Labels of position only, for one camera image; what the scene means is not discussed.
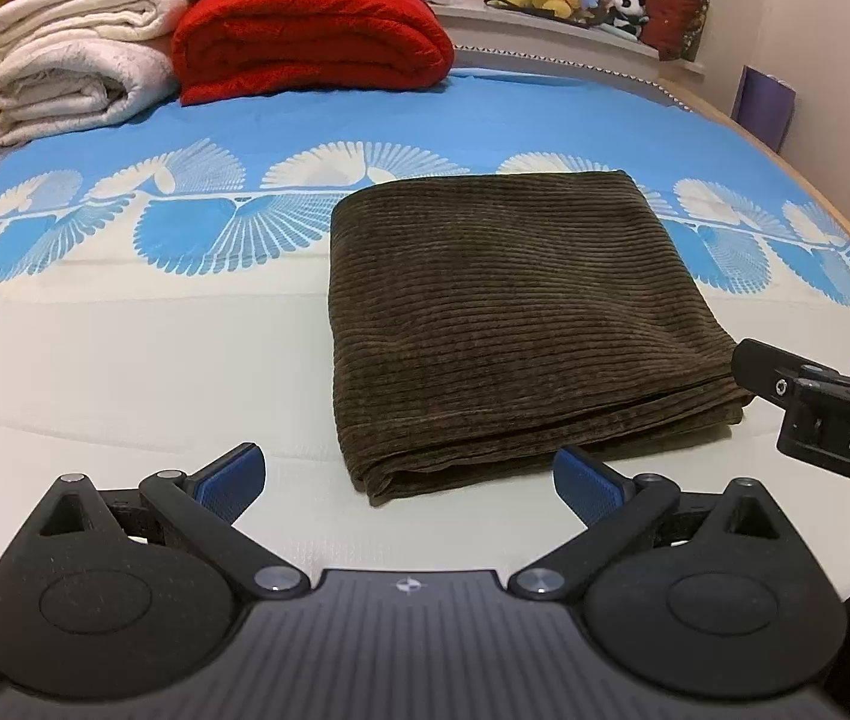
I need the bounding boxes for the grey stitched mattress edge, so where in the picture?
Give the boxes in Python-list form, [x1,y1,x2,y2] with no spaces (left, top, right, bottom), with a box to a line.
[0,43,696,200]

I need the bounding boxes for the red folded blanket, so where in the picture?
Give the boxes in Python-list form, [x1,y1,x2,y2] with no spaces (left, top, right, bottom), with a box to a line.
[171,0,456,106]

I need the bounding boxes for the white windowsill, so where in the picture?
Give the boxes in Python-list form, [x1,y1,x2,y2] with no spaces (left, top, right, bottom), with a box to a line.
[435,4,703,76]

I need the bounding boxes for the purple box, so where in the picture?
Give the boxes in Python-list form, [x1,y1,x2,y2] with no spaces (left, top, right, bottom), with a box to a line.
[732,66,798,155]

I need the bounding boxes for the panda plush toy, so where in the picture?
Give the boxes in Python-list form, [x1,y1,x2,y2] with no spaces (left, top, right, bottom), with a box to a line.
[608,0,651,38]

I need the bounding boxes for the brown corduroy pants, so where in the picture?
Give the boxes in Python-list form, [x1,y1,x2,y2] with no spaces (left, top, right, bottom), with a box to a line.
[327,169,752,507]

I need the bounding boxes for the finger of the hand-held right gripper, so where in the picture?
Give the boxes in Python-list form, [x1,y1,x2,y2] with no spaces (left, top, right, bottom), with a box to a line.
[732,337,840,411]

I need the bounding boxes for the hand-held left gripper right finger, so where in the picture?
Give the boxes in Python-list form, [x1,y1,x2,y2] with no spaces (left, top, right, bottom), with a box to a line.
[509,444,782,602]

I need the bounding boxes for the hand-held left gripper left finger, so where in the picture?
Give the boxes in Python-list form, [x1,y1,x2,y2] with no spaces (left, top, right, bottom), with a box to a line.
[23,442,311,601]

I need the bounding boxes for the white folded blanket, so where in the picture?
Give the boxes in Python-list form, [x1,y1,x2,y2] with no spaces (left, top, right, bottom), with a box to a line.
[0,0,193,147]

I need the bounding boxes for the wooden bed frame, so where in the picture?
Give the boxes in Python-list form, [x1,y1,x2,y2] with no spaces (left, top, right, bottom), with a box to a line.
[657,75,850,301]

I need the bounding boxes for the red patterned cushion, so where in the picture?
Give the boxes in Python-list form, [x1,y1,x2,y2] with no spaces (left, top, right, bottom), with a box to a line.
[638,0,712,61]

